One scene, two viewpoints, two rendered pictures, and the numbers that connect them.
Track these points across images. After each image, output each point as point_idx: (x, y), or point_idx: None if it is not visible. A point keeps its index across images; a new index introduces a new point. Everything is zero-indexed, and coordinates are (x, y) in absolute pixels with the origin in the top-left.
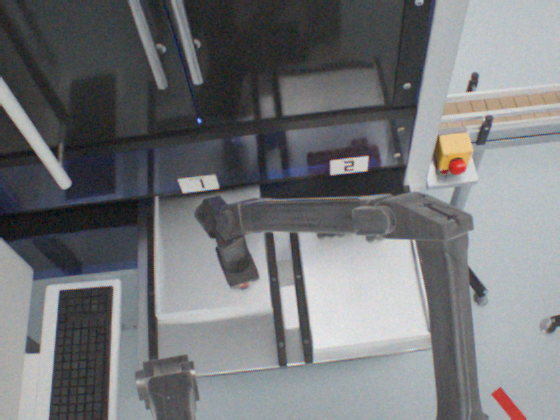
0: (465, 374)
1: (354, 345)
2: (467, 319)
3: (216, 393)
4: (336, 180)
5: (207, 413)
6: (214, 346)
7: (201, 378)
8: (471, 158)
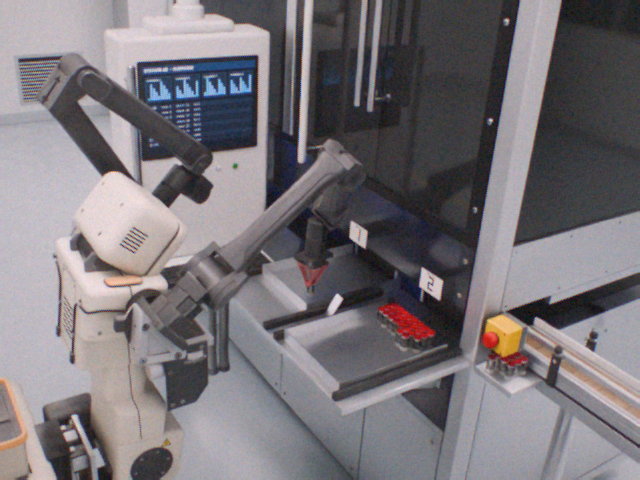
0: (259, 222)
1: (301, 349)
2: (292, 200)
3: (262, 479)
4: (432, 319)
5: (242, 479)
6: (259, 298)
7: (270, 464)
8: (529, 384)
